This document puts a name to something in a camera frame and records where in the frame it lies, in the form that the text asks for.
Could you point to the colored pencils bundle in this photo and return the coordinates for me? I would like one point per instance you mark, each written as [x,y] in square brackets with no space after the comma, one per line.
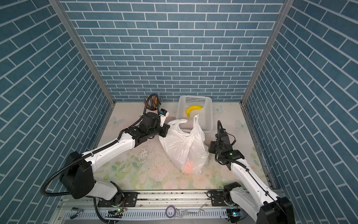
[153,103]

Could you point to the purple tape roll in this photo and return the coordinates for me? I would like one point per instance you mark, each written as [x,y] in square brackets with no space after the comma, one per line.
[170,211]

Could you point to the yellow banana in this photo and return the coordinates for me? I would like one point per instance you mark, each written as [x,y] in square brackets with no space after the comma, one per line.
[193,107]

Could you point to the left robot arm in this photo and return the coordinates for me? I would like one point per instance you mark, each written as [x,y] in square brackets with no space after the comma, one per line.
[76,178]

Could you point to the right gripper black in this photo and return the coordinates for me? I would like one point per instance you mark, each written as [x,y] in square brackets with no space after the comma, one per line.
[211,148]

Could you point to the white plastic basket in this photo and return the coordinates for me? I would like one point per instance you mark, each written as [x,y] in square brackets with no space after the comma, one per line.
[205,115]

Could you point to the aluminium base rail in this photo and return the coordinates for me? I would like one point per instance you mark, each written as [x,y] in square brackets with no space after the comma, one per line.
[150,205]

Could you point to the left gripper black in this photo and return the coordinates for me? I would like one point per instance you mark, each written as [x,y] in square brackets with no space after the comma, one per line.
[165,128]

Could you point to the white plastic bag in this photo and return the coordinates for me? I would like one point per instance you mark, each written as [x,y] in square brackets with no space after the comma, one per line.
[187,151]

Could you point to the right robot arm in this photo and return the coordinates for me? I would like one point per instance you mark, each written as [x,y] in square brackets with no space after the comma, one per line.
[262,204]

